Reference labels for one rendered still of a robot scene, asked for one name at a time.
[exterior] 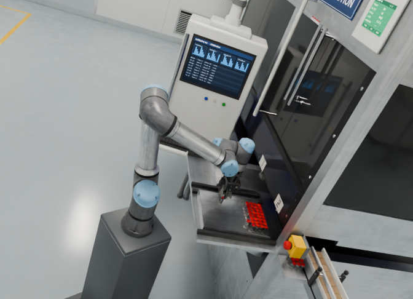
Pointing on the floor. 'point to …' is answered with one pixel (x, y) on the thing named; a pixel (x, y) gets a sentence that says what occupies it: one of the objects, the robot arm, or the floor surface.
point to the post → (340, 153)
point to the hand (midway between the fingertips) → (222, 195)
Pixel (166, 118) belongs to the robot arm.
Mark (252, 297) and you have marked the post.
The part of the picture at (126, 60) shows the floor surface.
